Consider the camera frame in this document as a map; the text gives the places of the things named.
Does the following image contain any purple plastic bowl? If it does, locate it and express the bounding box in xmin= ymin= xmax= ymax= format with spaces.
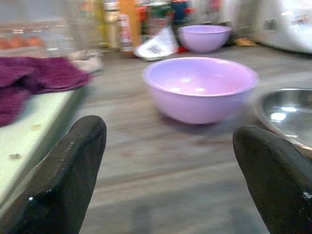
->
xmin=177 ymin=24 xmax=233 ymax=54
xmin=142 ymin=57 xmax=259 ymax=125

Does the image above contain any dark blue bottle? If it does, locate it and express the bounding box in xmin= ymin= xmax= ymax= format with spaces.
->
xmin=170 ymin=0 xmax=192 ymax=25

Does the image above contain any purple towel cloth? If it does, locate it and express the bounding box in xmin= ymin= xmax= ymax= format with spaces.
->
xmin=0 ymin=56 xmax=91 ymax=127

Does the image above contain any white kitchen appliance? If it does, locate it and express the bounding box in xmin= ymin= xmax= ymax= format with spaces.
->
xmin=234 ymin=0 xmax=312 ymax=54

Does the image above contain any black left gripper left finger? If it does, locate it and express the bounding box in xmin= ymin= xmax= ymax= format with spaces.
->
xmin=0 ymin=115 xmax=107 ymax=234

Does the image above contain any pink labelled bottle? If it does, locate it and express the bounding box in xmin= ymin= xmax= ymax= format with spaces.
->
xmin=118 ymin=13 xmax=134 ymax=52

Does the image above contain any white cutting board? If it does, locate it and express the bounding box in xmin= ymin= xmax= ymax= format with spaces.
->
xmin=0 ymin=84 xmax=87 ymax=208

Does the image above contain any yellow oil bottle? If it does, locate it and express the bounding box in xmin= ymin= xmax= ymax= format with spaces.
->
xmin=94 ymin=0 xmax=109 ymax=48

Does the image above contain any tray of brown eggs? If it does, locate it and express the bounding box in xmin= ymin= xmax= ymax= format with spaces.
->
xmin=0 ymin=21 xmax=66 ymax=51

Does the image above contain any white packet with QR code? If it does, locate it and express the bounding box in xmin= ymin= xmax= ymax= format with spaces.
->
xmin=133 ymin=25 xmax=179 ymax=61

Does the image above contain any small brown wooden piece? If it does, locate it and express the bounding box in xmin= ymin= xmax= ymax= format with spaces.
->
xmin=235 ymin=38 xmax=258 ymax=47

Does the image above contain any grey crumpled cloth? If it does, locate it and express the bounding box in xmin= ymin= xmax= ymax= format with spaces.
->
xmin=69 ymin=50 xmax=104 ymax=74

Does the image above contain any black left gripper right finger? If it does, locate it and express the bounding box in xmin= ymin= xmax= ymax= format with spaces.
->
xmin=232 ymin=125 xmax=312 ymax=234

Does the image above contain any stainless steel bowl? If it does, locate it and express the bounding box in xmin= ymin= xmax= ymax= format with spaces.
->
xmin=253 ymin=88 xmax=312 ymax=159

